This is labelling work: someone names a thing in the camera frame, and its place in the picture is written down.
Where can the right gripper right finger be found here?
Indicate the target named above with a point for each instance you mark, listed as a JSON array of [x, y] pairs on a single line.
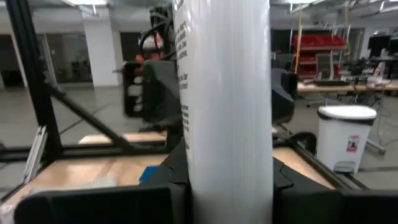
[[311, 202]]

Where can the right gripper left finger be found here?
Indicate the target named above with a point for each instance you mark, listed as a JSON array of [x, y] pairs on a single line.
[[109, 205]]

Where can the grey waffle towel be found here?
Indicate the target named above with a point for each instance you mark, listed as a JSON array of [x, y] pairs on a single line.
[[102, 182]]

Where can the blue cloth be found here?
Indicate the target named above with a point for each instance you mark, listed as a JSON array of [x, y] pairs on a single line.
[[148, 174]]

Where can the white plastic bottle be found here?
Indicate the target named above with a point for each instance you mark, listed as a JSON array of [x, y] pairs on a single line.
[[227, 109]]

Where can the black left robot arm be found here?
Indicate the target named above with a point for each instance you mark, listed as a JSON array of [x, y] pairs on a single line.
[[158, 93]]

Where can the white pedal trash can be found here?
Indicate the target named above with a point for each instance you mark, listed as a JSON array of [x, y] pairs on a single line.
[[345, 140]]

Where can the silver aluminium bar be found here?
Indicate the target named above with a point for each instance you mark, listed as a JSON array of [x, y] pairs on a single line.
[[35, 152]]

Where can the wooden background table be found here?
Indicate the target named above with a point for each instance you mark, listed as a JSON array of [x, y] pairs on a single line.
[[342, 87]]

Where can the white building pillar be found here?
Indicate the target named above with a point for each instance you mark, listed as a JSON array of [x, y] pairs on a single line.
[[101, 53]]

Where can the red bin rack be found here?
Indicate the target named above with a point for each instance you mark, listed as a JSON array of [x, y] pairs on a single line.
[[320, 42]]

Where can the black curved frame hook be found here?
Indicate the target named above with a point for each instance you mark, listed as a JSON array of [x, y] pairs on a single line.
[[303, 140]]

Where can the black aluminium table frame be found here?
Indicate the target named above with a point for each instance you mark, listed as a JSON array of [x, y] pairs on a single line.
[[29, 62]]

